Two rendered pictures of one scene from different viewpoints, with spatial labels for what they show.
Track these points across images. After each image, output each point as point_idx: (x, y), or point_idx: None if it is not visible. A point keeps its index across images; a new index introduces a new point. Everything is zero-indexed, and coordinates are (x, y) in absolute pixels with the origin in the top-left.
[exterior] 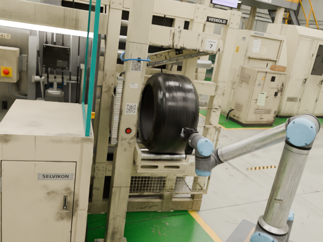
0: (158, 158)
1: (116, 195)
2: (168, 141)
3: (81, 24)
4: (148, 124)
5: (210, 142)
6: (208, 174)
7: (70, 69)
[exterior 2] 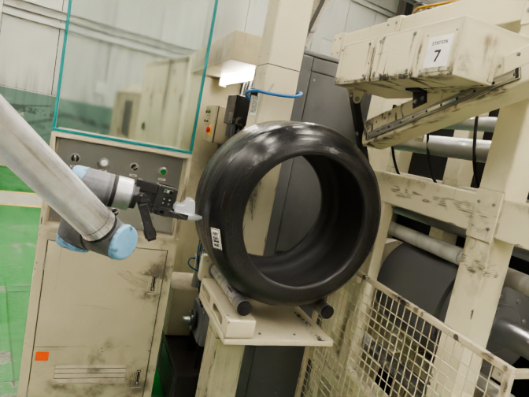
0: (220, 285)
1: (207, 342)
2: (198, 232)
3: (223, 53)
4: (324, 258)
5: (72, 170)
6: (56, 238)
7: None
